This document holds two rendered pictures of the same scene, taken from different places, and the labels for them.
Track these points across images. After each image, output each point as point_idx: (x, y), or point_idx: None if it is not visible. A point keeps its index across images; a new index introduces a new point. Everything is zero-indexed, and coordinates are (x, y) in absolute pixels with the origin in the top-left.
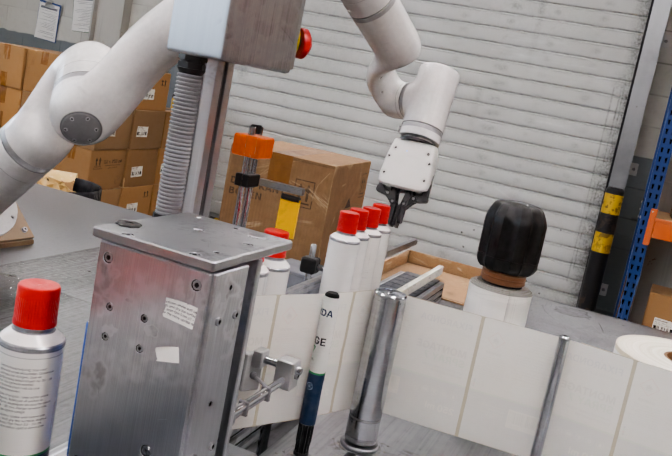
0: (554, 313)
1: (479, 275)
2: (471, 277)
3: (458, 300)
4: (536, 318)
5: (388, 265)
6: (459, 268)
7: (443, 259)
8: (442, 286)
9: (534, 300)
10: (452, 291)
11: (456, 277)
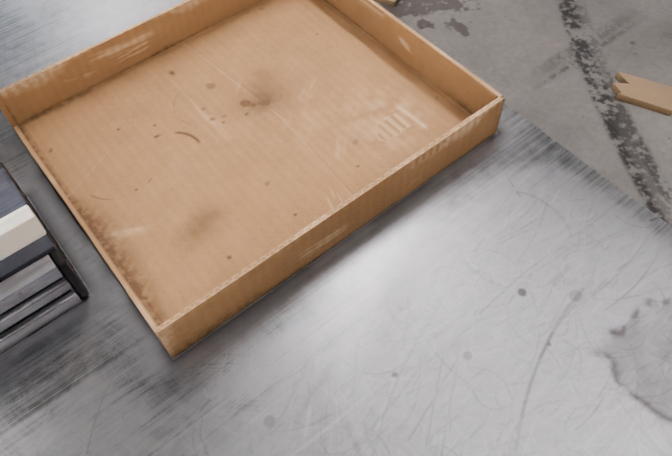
0: (571, 383)
1: (452, 82)
2: (433, 79)
3: (168, 290)
4: (411, 453)
5: (126, 51)
6: (404, 41)
7: (366, 1)
8: (40, 284)
9: (581, 242)
10: (232, 203)
11: (382, 75)
